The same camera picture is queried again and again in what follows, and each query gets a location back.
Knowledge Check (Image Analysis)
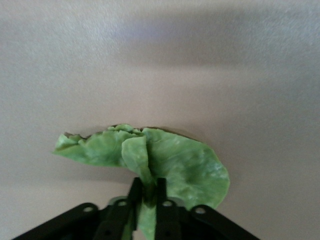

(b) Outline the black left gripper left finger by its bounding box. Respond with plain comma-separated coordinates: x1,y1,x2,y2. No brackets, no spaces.
11,176,145,240

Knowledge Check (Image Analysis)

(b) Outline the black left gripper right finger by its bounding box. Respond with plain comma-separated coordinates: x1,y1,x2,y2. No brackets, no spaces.
152,177,261,240

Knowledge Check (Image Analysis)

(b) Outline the green lettuce leaf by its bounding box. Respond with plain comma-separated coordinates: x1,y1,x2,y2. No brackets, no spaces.
51,123,231,240

